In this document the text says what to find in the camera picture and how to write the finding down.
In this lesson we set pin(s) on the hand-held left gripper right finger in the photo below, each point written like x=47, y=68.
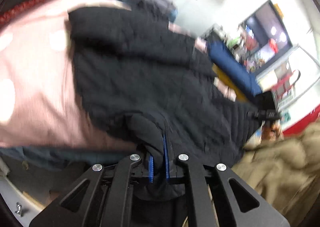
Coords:
x=166, y=159

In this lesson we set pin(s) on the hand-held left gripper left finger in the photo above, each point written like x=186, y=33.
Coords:
x=150, y=169

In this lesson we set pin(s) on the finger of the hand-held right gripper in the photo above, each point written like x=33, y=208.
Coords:
x=265, y=115

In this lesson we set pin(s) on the black quilted jacket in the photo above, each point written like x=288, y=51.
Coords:
x=140, y=74

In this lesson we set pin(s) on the white and red cabinet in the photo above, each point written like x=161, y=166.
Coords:
x=292, y=86

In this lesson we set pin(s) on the navy blue cloth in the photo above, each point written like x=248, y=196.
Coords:
x=232, y=66

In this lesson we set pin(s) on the tan fur coat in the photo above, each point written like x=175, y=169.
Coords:
x=280, y=172

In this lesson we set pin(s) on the television screen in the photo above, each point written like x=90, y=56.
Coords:
x=267, y=31

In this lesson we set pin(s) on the metal wing bolt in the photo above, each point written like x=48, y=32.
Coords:
x=19, y=209

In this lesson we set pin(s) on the pink polka dot bed sheet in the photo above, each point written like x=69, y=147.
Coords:
x=37, y=92

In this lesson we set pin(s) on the red floral cloth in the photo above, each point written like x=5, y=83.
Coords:
x=27, y=8

